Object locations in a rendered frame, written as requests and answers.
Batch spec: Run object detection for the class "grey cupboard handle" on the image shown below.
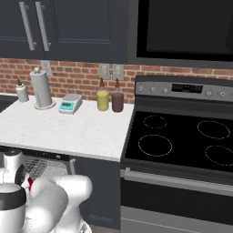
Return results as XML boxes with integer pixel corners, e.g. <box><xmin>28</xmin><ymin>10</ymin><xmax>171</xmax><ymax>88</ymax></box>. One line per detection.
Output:
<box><xmin>18</xmin><ymin>1</ymin><xmax>37</xmax><ymax>52</ymax></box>
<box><xmin>35</xmin><ymin>1</ymin><xmax>53</xmax><ymax>52</ymax></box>

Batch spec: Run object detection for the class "dark cupboard door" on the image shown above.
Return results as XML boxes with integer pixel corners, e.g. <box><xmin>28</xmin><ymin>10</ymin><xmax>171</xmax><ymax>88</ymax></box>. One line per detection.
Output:
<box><xmin>0</xmin><ymin>0</ymin><xmax>46</xmax><ymax>61</ymax></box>
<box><xmin>40</xmin><ymin>0</ymin><xmax>130</xmax><ymax>65</ymax></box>

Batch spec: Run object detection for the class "yellow bottle with brown top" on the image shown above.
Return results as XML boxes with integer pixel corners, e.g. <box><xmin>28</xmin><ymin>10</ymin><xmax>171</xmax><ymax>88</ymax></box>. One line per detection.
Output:
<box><xmin>96</xmin><ymin>77</ymin><xmax>110</xmax><ymax>112</ymax></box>

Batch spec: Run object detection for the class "dark sink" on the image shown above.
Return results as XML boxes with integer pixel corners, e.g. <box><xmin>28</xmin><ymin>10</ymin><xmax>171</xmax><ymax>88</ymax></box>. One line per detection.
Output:
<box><xmin>0</xmin><ymin>93</ymin><xmax>20</xmax><ymax>114</ymax></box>

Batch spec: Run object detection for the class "white soap bottle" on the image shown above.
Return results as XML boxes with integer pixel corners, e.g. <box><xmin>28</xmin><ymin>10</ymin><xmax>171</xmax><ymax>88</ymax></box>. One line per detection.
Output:
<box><xmin>15</xmin><ymin>78</ymin><xmax>30</xmax><ymax>104</ymax></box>

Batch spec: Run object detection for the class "grey wall socket plate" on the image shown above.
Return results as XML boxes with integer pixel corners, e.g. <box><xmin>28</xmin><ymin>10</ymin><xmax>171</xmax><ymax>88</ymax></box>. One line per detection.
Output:
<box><xmin>98</xmin><ymin>63</ymin><xmax>112</xmax><ymax>81</ymax></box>
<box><xmin>40</xmin><ymin>59</ymin><xmax>54</xmax><ymax>77</ymax></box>
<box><xmin>111</xmin><ymin>64</ymin><xmax>125</xmax><ymax>82</ymax></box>

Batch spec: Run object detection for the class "steel oven door handle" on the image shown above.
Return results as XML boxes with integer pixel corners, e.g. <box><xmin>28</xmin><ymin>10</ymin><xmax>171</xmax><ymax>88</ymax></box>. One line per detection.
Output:
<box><xmin>123</xmin><ymin>167</ymin><xmax>233</xmax><ymax>198</ymax></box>

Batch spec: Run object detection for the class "black microwave oven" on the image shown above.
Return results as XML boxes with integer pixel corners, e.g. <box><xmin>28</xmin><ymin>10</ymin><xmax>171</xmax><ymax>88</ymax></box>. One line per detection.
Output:
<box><xmin>128</xmin><ymin>0</ymin><xmax>233</xmax><ymax>70</ymax></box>

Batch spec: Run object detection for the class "white kitchen scale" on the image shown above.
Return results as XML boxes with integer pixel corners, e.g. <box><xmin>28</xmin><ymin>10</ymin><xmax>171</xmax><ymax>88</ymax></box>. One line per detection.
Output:
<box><xmin>57</xmin><ymin>93</ymin><xmax>84</xmax><ymax>116</ymax></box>

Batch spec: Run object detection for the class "maroon bottle with brown top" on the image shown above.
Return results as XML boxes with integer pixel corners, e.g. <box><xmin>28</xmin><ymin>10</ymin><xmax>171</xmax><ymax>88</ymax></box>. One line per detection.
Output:
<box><xmin>110</xmin><ymin>77</ymin><xmax>126</xmax><ymax>114</ymax></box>

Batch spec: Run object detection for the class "dark dishwasher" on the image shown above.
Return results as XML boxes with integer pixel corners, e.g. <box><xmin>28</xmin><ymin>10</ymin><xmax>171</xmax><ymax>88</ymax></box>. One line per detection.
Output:
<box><xmin>0</xmin><ymin>145</ymin><xmax>76</xmax><ymax>187</ymax></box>

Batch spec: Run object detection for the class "grey wire dishwasher rack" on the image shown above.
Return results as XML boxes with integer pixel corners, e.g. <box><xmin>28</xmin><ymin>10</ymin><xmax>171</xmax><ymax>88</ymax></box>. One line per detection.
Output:
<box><xmin>22</xmin><ymin>155</ymin><xmax>73</xmax><ymax>182</ymax></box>

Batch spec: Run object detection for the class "black and steel stove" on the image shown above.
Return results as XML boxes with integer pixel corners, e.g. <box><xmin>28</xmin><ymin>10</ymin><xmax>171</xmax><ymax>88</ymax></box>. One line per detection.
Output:
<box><xmin>120</xmin><ymin>75</ymin><xmax>233</xmax><ymax>233</ymax></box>

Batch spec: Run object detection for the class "white paper towel roll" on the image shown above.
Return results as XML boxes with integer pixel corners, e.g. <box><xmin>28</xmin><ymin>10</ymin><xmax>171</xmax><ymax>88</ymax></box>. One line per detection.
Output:
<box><xmin>28</xmin><ymin>66</ymin><xmax>57</xmax><ymax>111</ymax></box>

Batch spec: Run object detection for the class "dark cabinet panel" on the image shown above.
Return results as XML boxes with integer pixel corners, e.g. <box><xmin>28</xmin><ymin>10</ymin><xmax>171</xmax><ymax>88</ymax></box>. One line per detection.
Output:
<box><xmin>73</xmin><ymin>156</ymin><xmax>123</xmax><ymax>230</ymax></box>

